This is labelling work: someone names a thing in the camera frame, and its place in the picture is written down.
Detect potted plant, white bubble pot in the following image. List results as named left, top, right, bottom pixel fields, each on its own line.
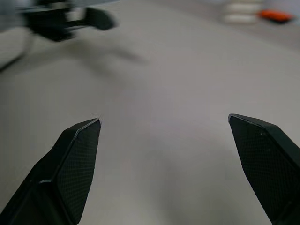
left=221, top=0, right=259, bottom=24

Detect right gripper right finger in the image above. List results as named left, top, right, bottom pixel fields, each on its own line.
left=228, top=113, right=300, bottom=225

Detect orange and black pliers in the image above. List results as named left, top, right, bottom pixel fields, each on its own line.
left=256, top=9, right=295, bottom=24

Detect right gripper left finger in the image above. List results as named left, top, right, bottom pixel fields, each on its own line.
left=0, top=118, right=102, bottom=225

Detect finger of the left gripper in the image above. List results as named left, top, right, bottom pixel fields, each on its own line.
left=67, top=7, right=117, bottom=31

